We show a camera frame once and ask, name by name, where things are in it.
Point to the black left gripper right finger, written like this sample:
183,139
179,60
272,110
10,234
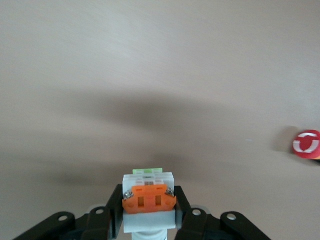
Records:
183,220

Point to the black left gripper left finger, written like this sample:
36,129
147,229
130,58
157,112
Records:
115,215

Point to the green button white orange body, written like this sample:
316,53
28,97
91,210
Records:
148,200

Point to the red button orange striped body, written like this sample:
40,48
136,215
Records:
305,145

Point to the brown table cover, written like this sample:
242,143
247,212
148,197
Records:
150,50

